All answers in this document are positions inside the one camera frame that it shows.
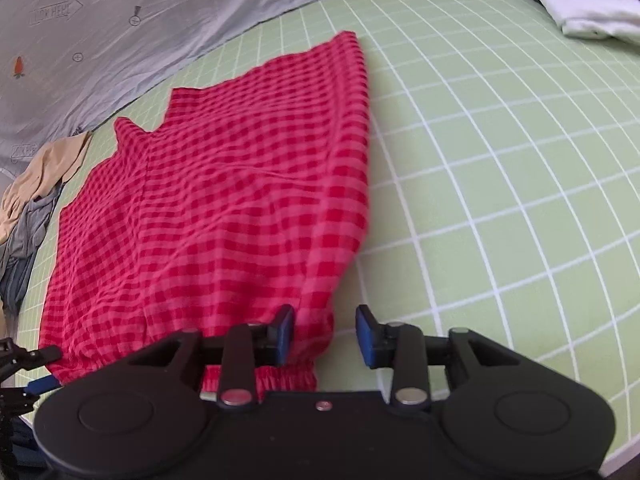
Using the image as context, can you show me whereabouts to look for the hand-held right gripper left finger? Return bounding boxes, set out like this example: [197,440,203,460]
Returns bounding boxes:
[128,304,295,409]

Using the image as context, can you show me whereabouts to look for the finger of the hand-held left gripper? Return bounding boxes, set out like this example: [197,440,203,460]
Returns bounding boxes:
[0,338,63,379]
[0,378,61,413]

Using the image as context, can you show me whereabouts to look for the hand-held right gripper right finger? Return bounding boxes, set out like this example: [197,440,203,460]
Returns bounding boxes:
[355,304,521,407]

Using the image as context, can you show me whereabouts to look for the red checkered shorts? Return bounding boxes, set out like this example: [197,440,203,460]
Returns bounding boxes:
[39,30,372,394]

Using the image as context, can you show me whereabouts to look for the grey garment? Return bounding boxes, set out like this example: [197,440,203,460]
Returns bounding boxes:
[0,180,65,314]

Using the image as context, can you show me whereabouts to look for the beige garment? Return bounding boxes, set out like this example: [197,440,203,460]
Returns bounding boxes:
[0,131,94,243]

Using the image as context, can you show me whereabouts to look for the green grid cutting mat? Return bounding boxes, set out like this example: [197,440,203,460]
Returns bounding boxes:
[10,0,640,479]

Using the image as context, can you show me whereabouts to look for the grey printed bed sheet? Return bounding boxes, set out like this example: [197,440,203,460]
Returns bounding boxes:
[0,0,441,177]

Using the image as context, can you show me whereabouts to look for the white folded garment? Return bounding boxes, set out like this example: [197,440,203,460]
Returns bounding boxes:
[505,0,640,45]

